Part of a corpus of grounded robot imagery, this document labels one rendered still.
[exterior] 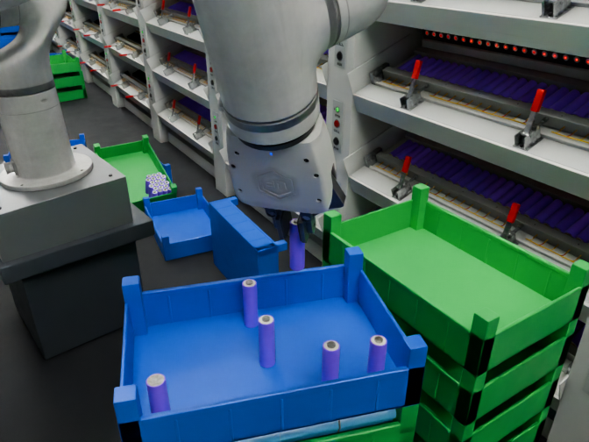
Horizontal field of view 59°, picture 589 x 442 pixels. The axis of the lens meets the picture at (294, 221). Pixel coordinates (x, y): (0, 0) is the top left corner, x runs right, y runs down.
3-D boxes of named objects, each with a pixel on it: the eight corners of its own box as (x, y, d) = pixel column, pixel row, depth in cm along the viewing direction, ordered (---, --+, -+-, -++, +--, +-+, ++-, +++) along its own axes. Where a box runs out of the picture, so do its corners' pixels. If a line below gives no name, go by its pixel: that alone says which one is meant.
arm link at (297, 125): (202, 118, 44) (211, 145, 46) (304, 128, 42) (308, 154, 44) (234, 58, 49) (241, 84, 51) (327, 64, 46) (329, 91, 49)
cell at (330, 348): (323, 397, 56) (325, 351, 53) (318, 385, 57) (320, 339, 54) (340, 395, 56) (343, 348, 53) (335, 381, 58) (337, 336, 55)
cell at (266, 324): (260, 369, 59) (259, 324, 56) (258, 358, 61) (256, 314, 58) (276, 367, 60) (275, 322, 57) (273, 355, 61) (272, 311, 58)
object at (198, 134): (217, 163, 196) (202, 132, 188) (161, 122, 241) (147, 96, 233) (261, 136, 202) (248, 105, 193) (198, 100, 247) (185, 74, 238)
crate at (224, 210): (260, 320, 130) (287, 310, 134) (258, 251, 121) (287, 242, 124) (214, 263, 153) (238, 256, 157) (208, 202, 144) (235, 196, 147)
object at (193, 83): (214, 112, 187) (198, 77, 178) (156, 79, 232) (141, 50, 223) (259, 84, 192) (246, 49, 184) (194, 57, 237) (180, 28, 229)
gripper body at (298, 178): (205, 133, 46) (232, 212, 55) (318, 145, 43) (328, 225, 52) (233, 79, 50) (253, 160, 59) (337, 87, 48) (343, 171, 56)
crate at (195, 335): (126, 465, 49) (112, 404, 45) (131, 328, 66) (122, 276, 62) (420, 404, 55) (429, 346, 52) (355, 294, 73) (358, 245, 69)
